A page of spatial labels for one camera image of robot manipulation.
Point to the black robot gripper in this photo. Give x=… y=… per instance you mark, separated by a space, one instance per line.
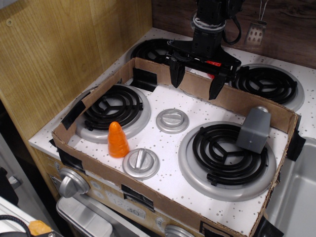
x=204 y=53

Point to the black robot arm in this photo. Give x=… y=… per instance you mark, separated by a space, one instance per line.
x=215 y=13

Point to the back left black burner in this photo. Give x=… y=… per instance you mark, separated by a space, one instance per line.
x=153 y=50

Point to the black burner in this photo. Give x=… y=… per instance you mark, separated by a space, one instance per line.
x=124 y=104
x=215 y=166
x=153 y=50
x=270 y=82

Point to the silver stove knob upper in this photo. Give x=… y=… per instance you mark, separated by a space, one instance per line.
x=172 y=121

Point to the silver stove knob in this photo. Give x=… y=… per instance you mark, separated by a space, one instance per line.
x=141 y=164
x=172 y=121

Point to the hanging metal grater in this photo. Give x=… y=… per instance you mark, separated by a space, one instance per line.
x=256 y=30

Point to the back right black burner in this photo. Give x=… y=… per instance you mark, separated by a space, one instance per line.
x=270 y=82

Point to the front left black burner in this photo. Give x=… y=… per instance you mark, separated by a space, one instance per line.
x=124 y=104

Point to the front right black burner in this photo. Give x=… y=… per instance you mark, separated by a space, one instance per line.
x=215 y=166

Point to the silver stove knob lower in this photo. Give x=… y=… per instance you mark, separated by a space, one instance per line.
x=141 y=164

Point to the orange plastic carrot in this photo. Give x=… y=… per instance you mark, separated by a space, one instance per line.
x=118 y=145

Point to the silver oven dial right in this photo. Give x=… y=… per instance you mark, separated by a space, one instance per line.
x=175 y=231

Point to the silver oven dial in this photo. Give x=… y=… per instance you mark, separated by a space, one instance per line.
x=72 y=183
x=175 y=231

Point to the grey sink basin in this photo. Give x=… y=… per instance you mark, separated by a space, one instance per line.
x=292 y=208

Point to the silver oven dial left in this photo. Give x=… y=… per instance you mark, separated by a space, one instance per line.
x=72 y=183

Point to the orange object bottom left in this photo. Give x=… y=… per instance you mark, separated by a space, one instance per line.
x=38 y=227

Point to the silver oven door handle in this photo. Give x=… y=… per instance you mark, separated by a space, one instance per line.
x=93 y=219

